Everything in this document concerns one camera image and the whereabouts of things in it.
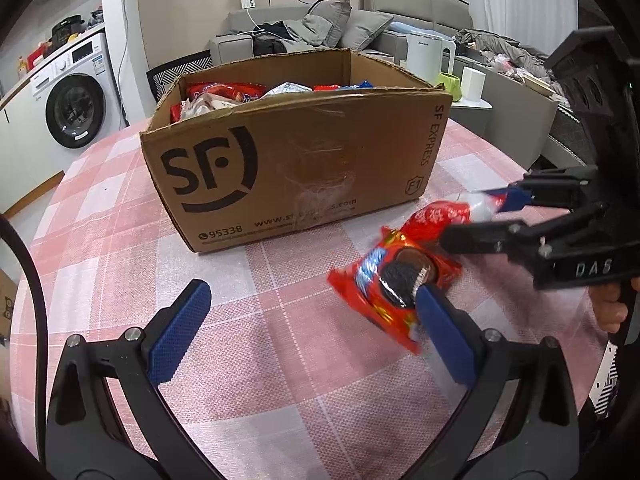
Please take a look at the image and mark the small red snack packet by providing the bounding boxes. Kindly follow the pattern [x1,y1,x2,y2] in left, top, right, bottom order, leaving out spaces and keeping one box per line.
[399,192,506,244]

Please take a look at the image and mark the red oreo snack pack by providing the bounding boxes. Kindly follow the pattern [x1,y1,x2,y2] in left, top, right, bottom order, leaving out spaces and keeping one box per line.
[328,226,462,354]

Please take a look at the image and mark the grey purple snack bag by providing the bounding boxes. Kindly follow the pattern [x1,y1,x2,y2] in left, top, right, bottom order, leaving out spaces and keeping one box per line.
[264,81,312,98]

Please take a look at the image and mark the person's right hand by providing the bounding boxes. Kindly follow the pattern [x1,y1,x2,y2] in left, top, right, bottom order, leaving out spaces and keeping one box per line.
[588,283,628,334]

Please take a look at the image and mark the grey blanket on bed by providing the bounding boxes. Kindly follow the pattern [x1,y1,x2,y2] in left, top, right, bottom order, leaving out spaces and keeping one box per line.
[454,28,549,79]

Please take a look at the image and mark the white marble coffee table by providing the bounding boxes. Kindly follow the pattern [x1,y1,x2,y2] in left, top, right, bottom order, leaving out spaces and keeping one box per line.
[449,98,492,136]

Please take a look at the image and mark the white paper cup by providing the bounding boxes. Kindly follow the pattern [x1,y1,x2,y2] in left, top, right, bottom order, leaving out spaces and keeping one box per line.
[461,66,486,102]

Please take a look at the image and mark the green ceramic mug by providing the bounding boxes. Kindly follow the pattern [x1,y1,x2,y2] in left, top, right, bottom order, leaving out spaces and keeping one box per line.
[436,73,462,102]

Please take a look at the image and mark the pink checkered tablecloth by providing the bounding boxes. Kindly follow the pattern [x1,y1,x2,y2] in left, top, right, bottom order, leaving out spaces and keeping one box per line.
[8,118,609,480]

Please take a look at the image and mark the cardboard box on floor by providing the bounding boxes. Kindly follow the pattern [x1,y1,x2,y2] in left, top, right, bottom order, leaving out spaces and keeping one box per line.
[0,270,17,347]

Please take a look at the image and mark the white electric kettle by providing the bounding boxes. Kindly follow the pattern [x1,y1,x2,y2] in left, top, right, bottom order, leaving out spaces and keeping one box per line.
[407,34,456,84]

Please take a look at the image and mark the light blue folded blanket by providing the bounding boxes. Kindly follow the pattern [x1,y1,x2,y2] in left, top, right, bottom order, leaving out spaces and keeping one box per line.
[388,21,451,40]

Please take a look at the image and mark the grey fabric sofa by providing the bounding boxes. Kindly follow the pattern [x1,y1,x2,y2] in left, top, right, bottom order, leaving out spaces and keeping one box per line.
[208,0,473,65]

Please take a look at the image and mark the grey sofa cushion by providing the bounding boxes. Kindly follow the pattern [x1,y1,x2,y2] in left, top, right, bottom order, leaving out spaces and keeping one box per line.
[308,0,352,48]
[338,9,394,51]

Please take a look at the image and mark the white lower kitchen cabinets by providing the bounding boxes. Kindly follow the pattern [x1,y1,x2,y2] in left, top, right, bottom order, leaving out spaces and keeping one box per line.
[1,82,68,212]

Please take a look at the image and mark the brown cardboard SF box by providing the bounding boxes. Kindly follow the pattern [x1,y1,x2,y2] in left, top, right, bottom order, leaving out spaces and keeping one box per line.
[140,49,452,254]

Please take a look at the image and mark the white front-load washing machine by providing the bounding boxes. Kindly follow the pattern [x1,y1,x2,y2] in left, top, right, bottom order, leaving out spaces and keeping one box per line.
[29,32,128,168]

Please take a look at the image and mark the clothes pile on sofa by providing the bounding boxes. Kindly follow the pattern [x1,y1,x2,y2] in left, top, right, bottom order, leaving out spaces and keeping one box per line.
[250,14,332,56]

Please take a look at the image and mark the yellow oil bottle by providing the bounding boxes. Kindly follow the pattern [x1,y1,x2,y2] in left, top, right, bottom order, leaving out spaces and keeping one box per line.
[17,56,28,79]

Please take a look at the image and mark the red container on counter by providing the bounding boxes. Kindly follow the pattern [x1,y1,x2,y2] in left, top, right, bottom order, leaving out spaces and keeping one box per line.
[27,42,49,70]

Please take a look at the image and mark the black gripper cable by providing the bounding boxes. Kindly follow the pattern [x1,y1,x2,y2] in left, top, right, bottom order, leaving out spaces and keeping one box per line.
[0,213,51,466]

